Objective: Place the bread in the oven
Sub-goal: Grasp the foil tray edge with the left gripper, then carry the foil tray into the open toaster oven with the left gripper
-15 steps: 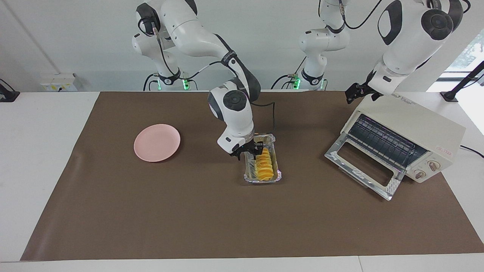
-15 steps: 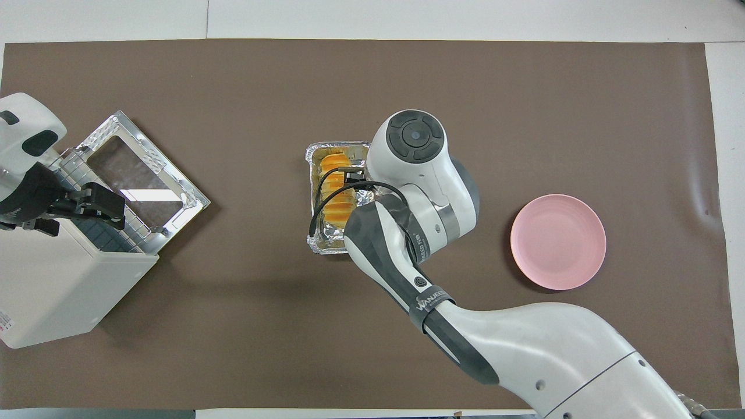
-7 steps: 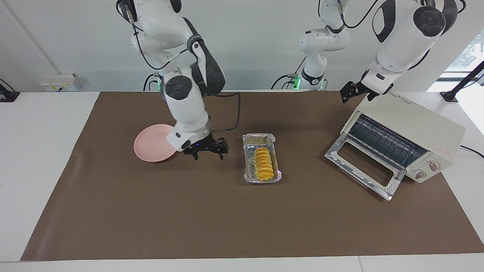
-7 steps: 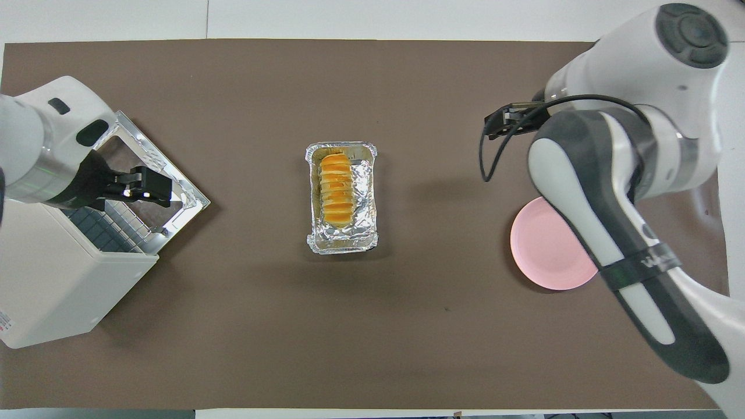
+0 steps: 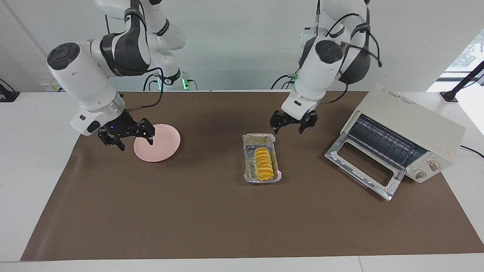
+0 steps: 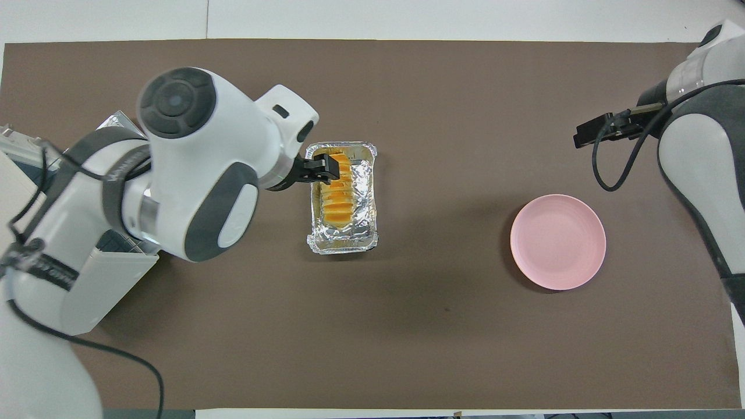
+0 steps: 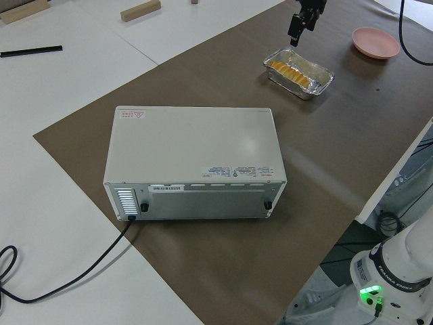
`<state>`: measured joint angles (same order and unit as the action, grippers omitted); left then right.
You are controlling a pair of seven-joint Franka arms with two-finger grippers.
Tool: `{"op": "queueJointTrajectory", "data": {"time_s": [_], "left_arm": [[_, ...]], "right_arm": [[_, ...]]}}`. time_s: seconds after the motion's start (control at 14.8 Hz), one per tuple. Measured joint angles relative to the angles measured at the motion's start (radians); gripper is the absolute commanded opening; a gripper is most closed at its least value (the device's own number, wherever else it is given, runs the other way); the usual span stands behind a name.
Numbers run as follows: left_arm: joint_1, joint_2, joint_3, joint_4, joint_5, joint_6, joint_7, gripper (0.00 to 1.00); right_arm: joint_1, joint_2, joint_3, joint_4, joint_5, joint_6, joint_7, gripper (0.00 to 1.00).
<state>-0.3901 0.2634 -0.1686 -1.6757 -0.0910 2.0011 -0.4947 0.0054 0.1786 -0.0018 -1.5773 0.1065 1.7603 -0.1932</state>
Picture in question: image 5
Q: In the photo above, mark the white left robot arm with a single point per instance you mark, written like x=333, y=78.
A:
x=321, y=68

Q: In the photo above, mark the aluminium foil tray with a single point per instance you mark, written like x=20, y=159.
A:
x=247, y=170

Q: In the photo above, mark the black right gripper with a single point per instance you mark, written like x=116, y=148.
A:
x=126, y=128

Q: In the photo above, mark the white wall socket strip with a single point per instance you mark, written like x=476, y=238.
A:
x=51, y=87

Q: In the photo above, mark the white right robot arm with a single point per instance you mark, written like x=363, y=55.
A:
x=83, y=75

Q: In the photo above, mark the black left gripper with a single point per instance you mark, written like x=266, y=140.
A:
x=293, y=118

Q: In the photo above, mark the glass oven door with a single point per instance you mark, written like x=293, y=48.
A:
x=395, y=187

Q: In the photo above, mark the large oven knob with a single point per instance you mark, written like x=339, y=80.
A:
x=434, y=165

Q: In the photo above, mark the black table clamp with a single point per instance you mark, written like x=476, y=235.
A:
x=8, y=96

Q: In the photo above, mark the cream toaster oven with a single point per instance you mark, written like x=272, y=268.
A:
x=416, y=124

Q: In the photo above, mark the brown table mat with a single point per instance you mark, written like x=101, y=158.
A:
x=245, y=219

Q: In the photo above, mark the pink round plate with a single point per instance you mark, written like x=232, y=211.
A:
x=162, y=145

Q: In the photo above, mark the yellow sliced bread loaf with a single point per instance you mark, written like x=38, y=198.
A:
x=264, y=164

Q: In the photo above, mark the small oven knob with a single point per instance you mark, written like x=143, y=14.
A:
x=419, y=174

